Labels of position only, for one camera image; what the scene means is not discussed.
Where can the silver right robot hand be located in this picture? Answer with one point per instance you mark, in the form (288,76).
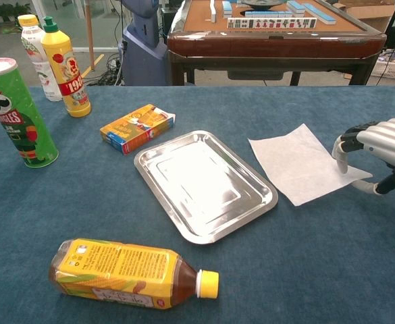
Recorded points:
(389,141)

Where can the white paper sheet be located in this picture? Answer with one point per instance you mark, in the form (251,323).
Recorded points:
(298,165)

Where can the silver metal tray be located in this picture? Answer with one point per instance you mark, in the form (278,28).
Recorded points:
(200,185)

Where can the white plastic basket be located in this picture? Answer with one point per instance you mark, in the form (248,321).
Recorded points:
(393,69)

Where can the blue table cloth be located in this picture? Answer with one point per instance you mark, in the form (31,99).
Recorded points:
(318,253)

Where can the blue-backed mahjong tile row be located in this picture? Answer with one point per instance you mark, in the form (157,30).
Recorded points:
(295,6)
(227,9)
(268,13)
(318,13)

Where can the brown mahjong table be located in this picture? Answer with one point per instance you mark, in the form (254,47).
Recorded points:
(271,47)

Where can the face-up mahjong tile row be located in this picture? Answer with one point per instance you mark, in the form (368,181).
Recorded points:
(271,23)

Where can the yellow snack box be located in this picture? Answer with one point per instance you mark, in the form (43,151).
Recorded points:
(136,130)

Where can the blue-grey machine base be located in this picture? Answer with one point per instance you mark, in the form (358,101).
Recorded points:
(143,57)

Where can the tea bottle yellow label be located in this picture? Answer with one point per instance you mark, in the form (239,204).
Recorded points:
(116,270)

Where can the wooden pole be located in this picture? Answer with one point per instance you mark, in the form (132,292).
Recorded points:
(89,37)

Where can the yellow bottle green cap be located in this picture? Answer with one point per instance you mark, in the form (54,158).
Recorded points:
(69,77)

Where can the white bottle yellow cap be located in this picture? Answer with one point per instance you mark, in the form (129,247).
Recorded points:
(35,50)

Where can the green Pringles can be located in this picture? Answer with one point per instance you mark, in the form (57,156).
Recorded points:
(18,118)

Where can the green potted plants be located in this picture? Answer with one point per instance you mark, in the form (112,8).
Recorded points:
(8,11)

